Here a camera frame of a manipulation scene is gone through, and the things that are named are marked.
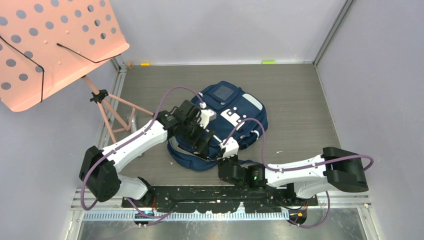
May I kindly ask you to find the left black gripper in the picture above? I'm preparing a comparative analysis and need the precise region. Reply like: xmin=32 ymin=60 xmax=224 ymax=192
xmin=180 ymin=117 xmax=214 ymax=153

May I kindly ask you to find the navy blue student backpack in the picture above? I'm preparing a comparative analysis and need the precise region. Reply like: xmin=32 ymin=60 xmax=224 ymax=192
xmin=167 ymin=81 xmax=269 ymax=172

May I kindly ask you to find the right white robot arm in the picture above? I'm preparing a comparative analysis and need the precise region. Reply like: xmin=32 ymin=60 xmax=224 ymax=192
xmin=218 ymin=138 xmax=374 ymax=205

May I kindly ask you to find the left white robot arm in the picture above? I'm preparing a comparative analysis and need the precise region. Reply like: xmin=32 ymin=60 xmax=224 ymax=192
xmin=79 ymin=100 xmax=217 ymax=207

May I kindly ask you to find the green tape marker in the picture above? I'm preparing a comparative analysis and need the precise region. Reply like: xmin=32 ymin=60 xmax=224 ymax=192
xmin=261 ymin=60 xmax=276 ymax=65

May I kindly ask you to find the pink perforated music stand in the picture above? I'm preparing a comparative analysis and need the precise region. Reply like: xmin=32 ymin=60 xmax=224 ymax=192
xmin=0 ymin=0 xmax=155 ymax=144

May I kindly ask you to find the black mounting base plate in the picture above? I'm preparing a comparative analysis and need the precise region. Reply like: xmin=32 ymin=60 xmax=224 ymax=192
xmin=121 ymin=185 xmax=318 ymax=214

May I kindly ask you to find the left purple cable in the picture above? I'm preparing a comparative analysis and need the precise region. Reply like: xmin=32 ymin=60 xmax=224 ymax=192
xmin=81 ymin=86 xmax=208 ymax=220

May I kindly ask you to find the purple cable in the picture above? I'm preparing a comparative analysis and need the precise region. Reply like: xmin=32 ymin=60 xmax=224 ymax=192
xmin=221 ymin=117 xmax=375 ymax=230
xmin=81 ymin=86 xmax=208 ymax=220

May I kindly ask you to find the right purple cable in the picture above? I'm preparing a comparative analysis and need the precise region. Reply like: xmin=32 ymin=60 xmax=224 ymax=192
xmin=221 ymin=117 xmax=375 ymax=230

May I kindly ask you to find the aluminium frame rail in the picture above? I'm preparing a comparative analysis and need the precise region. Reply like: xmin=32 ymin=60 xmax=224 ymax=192
xmin=70 ymin=185 xmax=372 ymax=222

